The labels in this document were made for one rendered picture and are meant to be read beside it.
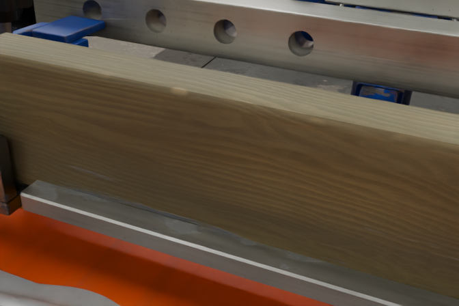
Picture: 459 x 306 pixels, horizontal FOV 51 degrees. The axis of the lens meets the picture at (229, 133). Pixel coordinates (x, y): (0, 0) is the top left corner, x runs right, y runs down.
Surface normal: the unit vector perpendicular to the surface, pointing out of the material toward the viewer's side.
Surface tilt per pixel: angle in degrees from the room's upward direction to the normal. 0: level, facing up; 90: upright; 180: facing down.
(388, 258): 90
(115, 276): 0
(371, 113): 0
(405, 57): 90
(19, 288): 6
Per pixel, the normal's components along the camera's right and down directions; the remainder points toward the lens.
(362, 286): 0.06, -0.89
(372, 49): -0.35, 0.42
